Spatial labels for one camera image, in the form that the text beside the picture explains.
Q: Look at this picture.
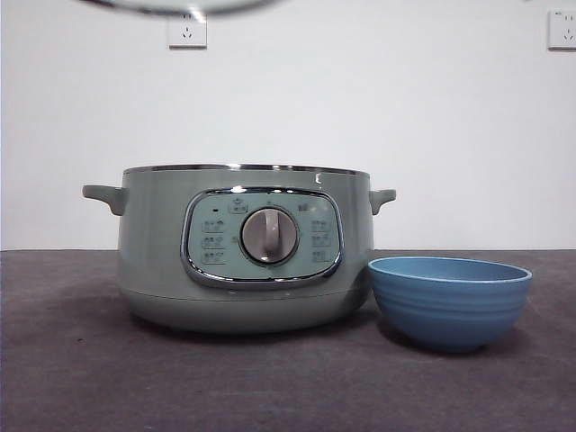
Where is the pale green electric steamer pot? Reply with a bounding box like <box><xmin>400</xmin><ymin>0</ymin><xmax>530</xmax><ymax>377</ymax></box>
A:
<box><xmin>81</xmin><ymin>163</ymin><xmax>398</xmax><ymax>335</ymax></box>

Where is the blue ribbed bowl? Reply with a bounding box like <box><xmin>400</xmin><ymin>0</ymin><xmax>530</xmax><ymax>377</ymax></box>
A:
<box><xmin>367</xmin><ymin>256</ymin><xmax>534</xmax><ymax>354</ymax></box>

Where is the white wall socket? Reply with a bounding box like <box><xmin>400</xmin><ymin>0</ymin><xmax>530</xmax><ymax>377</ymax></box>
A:
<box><xmin>546</xmin><ymin>9</ymin><xmax>576</xmax><ymax>51</ymax></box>
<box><xmin>168</xmin><ymin>12</ymin><xmax>209</xmax><ymax>50</ymax></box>

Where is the glass lid with green knob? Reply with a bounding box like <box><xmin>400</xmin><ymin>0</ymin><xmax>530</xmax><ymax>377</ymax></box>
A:
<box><xmin>78</xmin><ymin>0</ymin><xmax>281</xmax><ymax>17</ymax></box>

